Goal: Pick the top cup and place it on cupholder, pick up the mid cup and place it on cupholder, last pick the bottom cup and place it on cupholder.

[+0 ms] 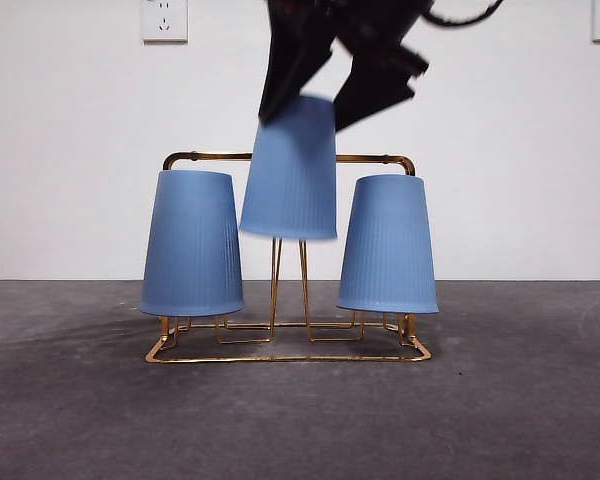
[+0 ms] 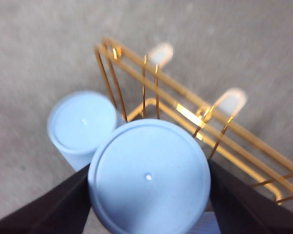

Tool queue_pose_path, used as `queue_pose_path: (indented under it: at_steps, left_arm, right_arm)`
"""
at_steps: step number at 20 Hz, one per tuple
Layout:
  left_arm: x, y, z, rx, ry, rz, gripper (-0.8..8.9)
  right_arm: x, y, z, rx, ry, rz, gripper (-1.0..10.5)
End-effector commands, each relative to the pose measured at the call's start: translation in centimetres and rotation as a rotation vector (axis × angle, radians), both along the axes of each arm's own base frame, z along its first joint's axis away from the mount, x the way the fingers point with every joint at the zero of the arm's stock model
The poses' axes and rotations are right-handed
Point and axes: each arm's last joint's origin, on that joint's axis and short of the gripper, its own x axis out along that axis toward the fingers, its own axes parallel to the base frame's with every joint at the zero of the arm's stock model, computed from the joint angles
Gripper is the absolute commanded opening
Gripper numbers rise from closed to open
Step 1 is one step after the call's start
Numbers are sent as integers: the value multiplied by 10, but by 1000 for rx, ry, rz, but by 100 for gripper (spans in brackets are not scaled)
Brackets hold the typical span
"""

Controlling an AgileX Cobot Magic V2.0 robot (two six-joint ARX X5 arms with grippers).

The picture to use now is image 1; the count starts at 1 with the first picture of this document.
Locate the blue ribbed plastic cup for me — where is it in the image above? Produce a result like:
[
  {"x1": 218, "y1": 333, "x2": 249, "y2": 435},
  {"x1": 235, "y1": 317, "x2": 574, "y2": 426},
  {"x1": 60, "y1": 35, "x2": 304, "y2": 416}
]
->
[
  {"x1": 238, "y1": 93, "x2": 339, "y2": 242},
  {"x1": 335, "y1": 173, "x2": 440, "y2": 316},
  {"x1": 139, "y1": 169, "x2": 246, "y2": 319}
]

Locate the black sleeved cable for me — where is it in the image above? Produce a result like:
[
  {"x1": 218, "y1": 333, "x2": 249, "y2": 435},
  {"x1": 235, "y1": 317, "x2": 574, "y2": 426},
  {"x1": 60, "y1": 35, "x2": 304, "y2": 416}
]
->
[{"x1": 419, "y1": 0, "x2": 506, "y2": 29}]

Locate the gold wire cup holder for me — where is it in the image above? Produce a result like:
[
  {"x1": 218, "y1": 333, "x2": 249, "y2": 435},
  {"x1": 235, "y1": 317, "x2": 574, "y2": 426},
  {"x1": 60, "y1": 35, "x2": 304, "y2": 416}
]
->
[{"x1": 144, "y1": 151, "x2": 432, "y2": 365}]

